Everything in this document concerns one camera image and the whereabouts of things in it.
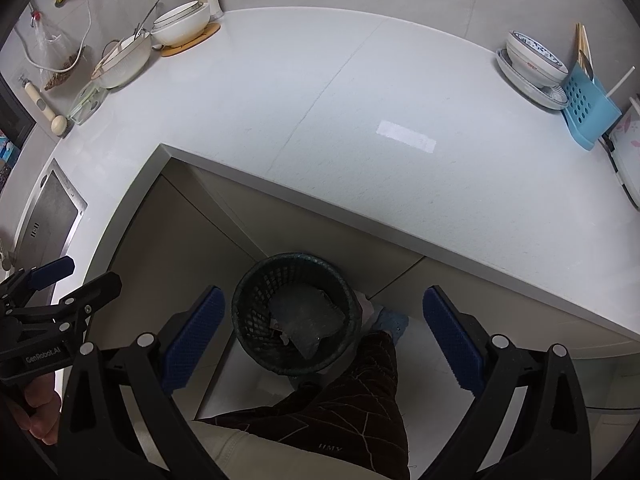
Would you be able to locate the bowl with strainer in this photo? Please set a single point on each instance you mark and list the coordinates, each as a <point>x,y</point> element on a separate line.
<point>122,65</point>

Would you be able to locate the thin metal utensil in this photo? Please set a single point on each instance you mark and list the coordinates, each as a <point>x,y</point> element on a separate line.
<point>147,17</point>

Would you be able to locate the blue utensil holder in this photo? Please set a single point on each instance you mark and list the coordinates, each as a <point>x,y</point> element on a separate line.
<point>585,110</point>

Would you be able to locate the person's left hand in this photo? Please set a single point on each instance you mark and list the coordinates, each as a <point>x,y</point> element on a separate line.
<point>40,405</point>

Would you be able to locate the white plate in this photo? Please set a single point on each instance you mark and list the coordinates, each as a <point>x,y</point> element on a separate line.
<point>510,72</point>

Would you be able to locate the white rectangular sticker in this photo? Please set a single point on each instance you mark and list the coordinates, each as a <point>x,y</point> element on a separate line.
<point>405,136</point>

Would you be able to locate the blue slipper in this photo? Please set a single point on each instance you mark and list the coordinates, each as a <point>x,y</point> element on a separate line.
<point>392,321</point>

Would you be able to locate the wooden coaster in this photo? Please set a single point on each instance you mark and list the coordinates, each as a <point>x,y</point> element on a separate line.
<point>207,32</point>

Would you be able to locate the large white ceramic bowl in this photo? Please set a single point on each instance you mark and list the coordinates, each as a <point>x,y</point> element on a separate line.
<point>182,32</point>

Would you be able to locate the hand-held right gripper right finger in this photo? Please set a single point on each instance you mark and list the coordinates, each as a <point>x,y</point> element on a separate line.
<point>450,340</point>

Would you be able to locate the white bowl dark rim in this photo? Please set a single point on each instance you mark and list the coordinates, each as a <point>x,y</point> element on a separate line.
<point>180,12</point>

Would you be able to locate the steel sink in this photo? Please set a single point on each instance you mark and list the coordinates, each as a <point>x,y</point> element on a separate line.
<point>50,210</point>

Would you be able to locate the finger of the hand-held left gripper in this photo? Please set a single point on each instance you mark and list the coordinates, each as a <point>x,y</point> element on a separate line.
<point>50,270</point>
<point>97,290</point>

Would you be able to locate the beige base cabinet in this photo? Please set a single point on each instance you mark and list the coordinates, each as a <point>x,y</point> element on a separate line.
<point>190,220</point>

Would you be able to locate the glass container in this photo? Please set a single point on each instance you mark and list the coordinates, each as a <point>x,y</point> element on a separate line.
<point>85,105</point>

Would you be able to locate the wooden chopsticks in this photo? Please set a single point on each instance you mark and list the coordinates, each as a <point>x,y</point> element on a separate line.
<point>582,45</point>

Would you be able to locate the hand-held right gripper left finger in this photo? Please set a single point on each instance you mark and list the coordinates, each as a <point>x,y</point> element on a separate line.
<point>195,340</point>

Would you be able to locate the white plastic stick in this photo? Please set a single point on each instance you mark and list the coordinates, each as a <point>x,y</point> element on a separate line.
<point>620,81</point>

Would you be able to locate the clear bag brown contents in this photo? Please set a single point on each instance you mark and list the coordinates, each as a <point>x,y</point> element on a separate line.
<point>55,67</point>

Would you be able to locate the black mesh waste basket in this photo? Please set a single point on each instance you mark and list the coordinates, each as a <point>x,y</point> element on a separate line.
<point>255,285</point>

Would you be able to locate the white floral appliance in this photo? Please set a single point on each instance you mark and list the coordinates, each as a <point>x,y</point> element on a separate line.
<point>630,160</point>

